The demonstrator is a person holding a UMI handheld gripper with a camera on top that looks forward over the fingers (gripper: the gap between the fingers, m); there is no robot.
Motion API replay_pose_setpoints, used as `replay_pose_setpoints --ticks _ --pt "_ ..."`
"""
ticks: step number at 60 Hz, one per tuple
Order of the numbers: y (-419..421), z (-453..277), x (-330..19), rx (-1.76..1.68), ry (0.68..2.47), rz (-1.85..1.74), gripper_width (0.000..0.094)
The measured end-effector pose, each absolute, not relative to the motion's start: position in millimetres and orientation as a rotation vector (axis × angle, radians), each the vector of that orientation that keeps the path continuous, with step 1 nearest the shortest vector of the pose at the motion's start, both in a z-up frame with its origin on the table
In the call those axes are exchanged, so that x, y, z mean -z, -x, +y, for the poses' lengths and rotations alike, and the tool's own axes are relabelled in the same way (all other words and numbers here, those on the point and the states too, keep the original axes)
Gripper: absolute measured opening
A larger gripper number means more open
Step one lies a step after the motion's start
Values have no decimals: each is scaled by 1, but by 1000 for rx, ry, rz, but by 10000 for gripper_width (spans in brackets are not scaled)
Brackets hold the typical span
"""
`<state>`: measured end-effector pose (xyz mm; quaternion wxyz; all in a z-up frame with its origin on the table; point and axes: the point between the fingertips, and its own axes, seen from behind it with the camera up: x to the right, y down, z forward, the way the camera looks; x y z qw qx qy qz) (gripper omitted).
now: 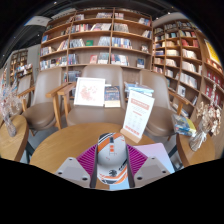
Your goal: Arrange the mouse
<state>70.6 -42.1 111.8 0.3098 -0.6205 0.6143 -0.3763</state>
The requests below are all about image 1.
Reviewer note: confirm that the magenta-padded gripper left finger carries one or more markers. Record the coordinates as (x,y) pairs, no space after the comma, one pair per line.
(86,160)

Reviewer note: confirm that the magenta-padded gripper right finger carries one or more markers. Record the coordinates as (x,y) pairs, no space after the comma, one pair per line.
(137,160)

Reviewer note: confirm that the white orange patterned computer mouse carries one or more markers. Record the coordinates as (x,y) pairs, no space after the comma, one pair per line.
(112,156)

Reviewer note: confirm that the light blue pink mouse pad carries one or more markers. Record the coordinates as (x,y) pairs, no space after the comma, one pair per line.
(160,152)

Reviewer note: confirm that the white sign with wooden base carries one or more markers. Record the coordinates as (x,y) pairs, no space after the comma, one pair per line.
(138,115)

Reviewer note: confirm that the beige wooden-armed armchair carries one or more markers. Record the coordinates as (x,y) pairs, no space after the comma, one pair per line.
(160,110)
(41,100)
(100,71)

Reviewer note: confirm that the stack of colourful books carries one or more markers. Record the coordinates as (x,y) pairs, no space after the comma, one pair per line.
(183,125)

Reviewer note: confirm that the round wooden side table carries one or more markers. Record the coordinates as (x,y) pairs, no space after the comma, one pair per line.
(11,143)
(196,155)

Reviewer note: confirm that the white framed red picture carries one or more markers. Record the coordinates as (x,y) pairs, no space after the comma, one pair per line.
(89,91)

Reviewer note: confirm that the dark cover book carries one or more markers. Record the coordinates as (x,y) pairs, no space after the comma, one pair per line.
(112,96)

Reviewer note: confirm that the stack of light blue magazines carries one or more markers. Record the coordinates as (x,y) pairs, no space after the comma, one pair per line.
(140,88)

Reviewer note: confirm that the distant wooden bookshelf unit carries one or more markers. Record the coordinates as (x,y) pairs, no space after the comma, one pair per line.
(20,63)

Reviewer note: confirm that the curved wooden bookshelf unit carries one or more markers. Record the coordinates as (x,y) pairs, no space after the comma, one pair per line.
(186,53)

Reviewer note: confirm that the wide wooden bookshelf unit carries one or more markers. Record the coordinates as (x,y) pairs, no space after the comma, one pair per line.
(96,33)

